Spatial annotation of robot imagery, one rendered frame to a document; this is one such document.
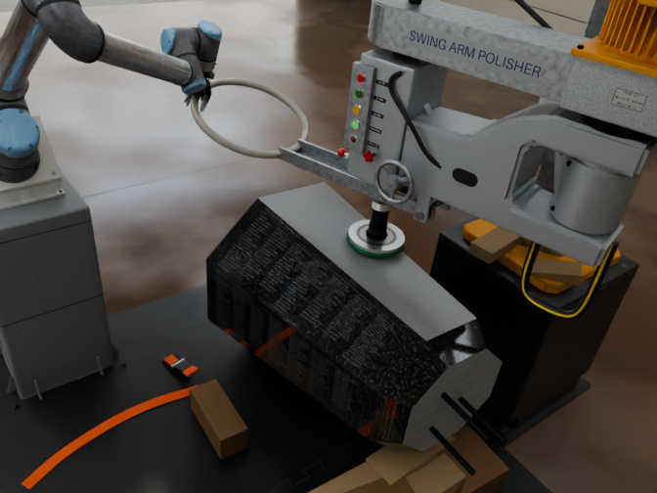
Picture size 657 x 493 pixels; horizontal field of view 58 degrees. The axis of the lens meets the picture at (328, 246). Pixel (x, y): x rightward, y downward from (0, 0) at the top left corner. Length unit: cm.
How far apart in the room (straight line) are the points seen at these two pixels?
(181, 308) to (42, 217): 104
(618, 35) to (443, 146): 55
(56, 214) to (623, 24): 190
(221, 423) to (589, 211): 157
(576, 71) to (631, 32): 14
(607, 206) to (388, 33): 78
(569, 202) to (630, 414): 165
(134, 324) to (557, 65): 227
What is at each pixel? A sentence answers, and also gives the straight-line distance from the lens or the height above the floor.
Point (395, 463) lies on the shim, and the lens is 226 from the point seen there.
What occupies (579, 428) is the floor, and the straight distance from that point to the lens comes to 299.
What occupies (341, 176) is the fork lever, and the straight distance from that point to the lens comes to 214.
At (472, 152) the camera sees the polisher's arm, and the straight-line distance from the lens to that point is 178.
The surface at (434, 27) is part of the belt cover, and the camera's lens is 175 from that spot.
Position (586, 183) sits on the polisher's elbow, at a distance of 169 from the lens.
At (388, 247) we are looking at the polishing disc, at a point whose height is 87.
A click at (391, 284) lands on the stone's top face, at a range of 206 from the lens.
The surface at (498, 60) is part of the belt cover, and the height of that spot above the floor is 163.
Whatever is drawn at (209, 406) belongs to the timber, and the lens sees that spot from 253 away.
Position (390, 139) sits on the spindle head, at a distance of 190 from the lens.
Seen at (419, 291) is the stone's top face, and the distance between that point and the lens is 205.
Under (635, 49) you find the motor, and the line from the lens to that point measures 158.
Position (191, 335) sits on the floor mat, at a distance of 300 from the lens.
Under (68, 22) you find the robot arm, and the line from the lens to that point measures 176.
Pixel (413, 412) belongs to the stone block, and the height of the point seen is 63.
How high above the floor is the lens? 206
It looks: 34 degrees down
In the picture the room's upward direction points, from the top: 6 degrees clockwise
